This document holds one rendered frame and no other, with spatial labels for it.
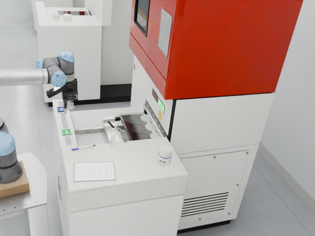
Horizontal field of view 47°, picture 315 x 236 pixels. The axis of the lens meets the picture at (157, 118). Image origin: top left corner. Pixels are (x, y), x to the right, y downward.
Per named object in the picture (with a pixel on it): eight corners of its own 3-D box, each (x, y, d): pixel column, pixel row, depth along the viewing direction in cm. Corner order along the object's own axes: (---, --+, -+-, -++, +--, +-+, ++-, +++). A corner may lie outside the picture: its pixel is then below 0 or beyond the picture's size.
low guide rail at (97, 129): (144, 126, 254) (145, 122, 252) (145, 127, 252) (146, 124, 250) (71, 133, 238) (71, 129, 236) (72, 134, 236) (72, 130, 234)
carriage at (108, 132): (113, 122, 248) (113, 118, 246) (126, 155, 219) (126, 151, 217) (101, 123, 245) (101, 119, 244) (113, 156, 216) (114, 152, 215)
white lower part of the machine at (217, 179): (194, 162, 357) (209, 89, 314) (234, 226, 293) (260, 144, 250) (124, 172, 335) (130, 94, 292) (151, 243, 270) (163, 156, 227)
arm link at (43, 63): (41, 65, 176) (63, 62, 181) (34, 56, 183) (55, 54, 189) (41, 80, 180) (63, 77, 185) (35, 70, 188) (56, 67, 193)
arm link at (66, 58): (55, 50, 188) (71, 49, 192) (56, 70, 194) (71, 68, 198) (60, 56, 183) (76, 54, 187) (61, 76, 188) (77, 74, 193)
